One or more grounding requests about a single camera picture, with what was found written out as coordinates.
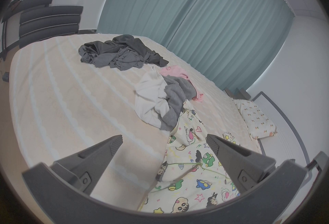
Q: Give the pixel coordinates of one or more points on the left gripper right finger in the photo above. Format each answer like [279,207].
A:
[241,163]

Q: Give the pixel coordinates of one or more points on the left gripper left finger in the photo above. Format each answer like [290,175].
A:
[84,163]

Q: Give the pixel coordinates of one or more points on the white printed pyjama top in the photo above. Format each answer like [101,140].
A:
[185,187]

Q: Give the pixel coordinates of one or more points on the white printed pillow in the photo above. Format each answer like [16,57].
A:
[257,120]

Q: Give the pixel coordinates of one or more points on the grey bedside table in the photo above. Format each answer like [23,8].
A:
[237,93]

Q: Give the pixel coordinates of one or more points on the bed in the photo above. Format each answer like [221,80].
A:
[64,94]

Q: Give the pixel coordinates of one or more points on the white garment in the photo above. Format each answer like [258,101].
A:
[150,99]

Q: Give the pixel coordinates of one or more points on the pink garment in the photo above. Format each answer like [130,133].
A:
[174,71]

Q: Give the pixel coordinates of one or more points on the black garment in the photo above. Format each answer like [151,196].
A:
[123,53]

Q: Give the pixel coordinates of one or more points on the black power adapter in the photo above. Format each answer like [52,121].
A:
[5,76]

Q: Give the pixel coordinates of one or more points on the blue-green curtain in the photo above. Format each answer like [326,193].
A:
[205,24]

